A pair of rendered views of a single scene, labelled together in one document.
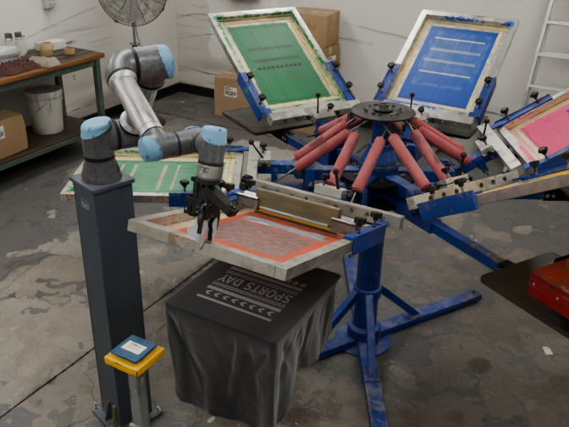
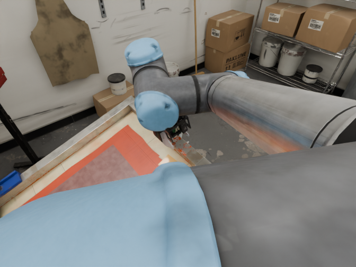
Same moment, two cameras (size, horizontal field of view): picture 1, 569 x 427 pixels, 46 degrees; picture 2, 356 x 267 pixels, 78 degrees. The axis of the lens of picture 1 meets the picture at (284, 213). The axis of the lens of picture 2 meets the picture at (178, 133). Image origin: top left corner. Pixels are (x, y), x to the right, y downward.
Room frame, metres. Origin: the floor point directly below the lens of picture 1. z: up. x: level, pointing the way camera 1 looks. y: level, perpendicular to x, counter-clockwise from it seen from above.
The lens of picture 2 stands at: (2.24, 0.44, 1.78)
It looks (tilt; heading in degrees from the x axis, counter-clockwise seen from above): 44 degrees down; 201
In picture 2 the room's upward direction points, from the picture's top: straight up
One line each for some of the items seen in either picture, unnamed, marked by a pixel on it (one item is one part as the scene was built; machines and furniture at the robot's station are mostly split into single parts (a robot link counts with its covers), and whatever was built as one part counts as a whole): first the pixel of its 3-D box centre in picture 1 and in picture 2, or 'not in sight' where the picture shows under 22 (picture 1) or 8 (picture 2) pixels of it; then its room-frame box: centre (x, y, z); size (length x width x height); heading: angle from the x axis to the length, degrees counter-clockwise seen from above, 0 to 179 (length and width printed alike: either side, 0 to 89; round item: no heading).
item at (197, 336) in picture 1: (219, 371); not in sight; (1.82, 0.21, 0.74); 0.45 x 0.03 x 0.43; 61
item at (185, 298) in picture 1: (255, 288); not in sight; (2.02, 0.10, 0.95); 0.48 x 0.44 x 0.01; 151
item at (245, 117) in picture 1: (304, 146); not in sight; (3.57, -0.10, 0.91); 1.34 x 0.40 x 0.08; 31
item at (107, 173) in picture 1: (100, 165); not in sight; (2.39, 0.72, 1.25); 0.15 x 0.15 x 0.10
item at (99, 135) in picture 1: (99, 136); not in sight; (2.40, 0.71, 1.37); 0.13 x 0.12 x 0.14; 122
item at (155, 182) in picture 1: (190, 158); not in sight; (2.98, 0.46, 1.05); 1.08 x 0.61 x 0.23; 91
